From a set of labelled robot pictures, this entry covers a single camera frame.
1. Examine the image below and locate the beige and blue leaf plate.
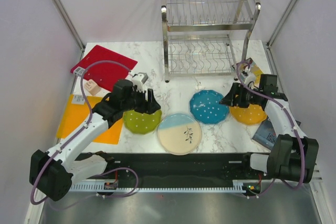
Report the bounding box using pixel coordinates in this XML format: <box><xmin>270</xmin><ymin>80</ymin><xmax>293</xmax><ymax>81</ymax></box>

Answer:
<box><xmin>157</xmin><ymin>113</ymin><xmax>202</xmax><ymax>155</ymax></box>

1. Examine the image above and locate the white cable duct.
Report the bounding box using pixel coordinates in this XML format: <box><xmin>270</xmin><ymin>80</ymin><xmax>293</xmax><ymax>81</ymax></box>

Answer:
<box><xmin>69</xmin><ymin>179</ymin><xmax>246</xmax><ymax>194</ymax></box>

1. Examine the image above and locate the blue polka dot plate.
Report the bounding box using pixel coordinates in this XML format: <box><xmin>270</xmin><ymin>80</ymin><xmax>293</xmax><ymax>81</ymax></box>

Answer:
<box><xmin>189</xmin><ymin>90</ymin><xmax>229</xmax><ymax>124</ymax></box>

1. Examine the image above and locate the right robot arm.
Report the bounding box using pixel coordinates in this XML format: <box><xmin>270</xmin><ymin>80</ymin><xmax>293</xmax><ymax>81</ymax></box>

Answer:
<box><xmin>220</xmin><ymin>74</ymin><xmax>319</xmax><ymax>185</ymax></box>

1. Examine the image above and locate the orange cutting mat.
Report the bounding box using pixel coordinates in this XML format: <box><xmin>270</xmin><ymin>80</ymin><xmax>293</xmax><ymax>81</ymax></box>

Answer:
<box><xmin>56</xmin><ymin>94</ymin><xmax>123</xmax><ymax>145</ymax></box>

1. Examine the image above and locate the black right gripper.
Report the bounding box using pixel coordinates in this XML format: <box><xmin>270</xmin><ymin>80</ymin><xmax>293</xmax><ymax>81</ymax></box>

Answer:
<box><xmin>218</xmin><ymin>82</ymin><xmax>261</xmax><ymax>109</ymax></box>

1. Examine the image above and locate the dark blue 1984 book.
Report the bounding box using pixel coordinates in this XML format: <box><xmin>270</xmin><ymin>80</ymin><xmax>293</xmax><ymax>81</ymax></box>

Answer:
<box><xmin>252</xmin><ymin>117</ymin><xmax>277</xmax><ymax>150</ymax></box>

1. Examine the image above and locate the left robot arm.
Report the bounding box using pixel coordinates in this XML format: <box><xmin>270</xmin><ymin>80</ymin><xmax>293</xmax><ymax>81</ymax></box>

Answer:
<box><xmin>29</xmin><ymin>79</ymin><xmax>161</xmax><ymax>205</ymax></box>

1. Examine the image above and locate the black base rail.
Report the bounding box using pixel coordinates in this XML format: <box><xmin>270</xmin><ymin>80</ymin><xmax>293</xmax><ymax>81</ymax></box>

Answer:
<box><xmin>99</xmin><ymin>153</ymin><xmax>269</xmax><ymax>187</ymax></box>

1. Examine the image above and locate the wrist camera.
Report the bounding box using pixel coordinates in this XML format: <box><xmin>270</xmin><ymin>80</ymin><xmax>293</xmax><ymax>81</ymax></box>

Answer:
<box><xmin>240</xmin><ymin>71</ymin><xmax>256</xmax><ymax>86</ymax></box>
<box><xmin>131</xmin><ymin>72</ymin><xmax>149</xmax><ymax>89</ymax></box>

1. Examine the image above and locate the yellow polka dot plate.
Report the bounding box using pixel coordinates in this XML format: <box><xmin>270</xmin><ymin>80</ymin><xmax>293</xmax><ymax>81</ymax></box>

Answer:
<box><xmin>229</xmin><ymin>104</ymin><xmax>267</xmax><ymax>125</ymax></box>

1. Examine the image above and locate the green polka dot plate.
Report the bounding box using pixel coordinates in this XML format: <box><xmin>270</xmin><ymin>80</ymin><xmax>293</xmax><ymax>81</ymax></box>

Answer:
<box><xmin>123</xmin><ymin>110</ymin><xmax>162</xmax><ymax>134</ymax></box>

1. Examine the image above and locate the small beige block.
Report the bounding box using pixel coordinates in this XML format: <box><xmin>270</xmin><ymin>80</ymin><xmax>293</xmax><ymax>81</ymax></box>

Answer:
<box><xmin>83</xmin><ymin>79</ymin><xmax>101</xmax><ymax>96</ymax></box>

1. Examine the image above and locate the stainless steel dish rack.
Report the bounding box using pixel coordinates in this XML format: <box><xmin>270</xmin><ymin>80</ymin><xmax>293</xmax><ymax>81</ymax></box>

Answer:
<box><xmin>161</xmin><ymin>0</ymin><xmax>261</xmax><ymax>82</ymax></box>

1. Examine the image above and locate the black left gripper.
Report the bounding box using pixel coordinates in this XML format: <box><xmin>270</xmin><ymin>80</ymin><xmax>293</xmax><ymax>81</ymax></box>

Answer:
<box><xmin>121</xmin><ymin>86</ymin><xmax>161</xmax><ymax>115</ymax></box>

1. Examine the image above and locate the colourful illustrated book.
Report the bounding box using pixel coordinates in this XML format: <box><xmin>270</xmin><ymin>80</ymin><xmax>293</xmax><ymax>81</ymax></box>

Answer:
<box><xmin>238</xmin><ymin>58</ymin><xmax>263</xmax><ymax>86</ymax></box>

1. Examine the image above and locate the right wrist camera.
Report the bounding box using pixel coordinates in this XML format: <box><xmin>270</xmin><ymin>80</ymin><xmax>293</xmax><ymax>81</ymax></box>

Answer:
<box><xmin>240</xmin><ymin>71</ymin><xmax>256</xmax><ymax>86</ymax></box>

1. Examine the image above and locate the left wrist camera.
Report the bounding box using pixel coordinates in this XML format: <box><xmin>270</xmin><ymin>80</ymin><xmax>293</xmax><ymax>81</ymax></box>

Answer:
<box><xmin>131</xmin><ymin>72</ymin><xmax>149</xmax><ymax>89</ymax></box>

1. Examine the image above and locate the red cutting mat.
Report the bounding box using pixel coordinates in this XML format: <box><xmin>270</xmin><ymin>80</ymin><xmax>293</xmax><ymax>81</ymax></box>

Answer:
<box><xmin>70</xmin><ymin>45</ymin><xmax>138</xmax><ymax>91</ymax></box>

